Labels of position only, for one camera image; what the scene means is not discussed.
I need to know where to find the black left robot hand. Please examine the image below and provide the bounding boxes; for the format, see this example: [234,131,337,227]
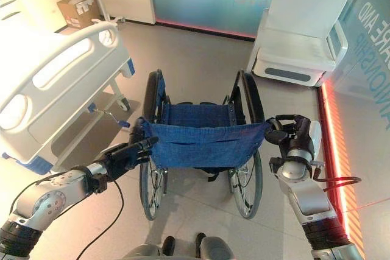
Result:
[97,136,160,176]

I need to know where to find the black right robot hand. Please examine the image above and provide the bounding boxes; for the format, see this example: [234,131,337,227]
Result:
[264,114,322,161]

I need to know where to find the blue fabric wheelchair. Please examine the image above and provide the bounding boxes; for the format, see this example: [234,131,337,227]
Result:
[129,69,274,221]

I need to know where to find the white hospital bed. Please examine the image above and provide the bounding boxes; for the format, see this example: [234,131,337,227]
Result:
[0,23,137,173]

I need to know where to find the robot silver legs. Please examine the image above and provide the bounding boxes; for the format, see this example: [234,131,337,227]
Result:
[124,233,236,260]

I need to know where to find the brown cardboard box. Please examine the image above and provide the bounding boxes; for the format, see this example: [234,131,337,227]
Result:
[57,0,102,29]

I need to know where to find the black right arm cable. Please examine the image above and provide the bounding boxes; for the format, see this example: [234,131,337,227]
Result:
[310,162,363,191]

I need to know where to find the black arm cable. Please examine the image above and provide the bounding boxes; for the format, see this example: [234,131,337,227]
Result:
[9,177,124,260]
[310,162,363,191]

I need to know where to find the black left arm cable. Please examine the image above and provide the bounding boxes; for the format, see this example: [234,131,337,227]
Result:
[9,177,124,260]

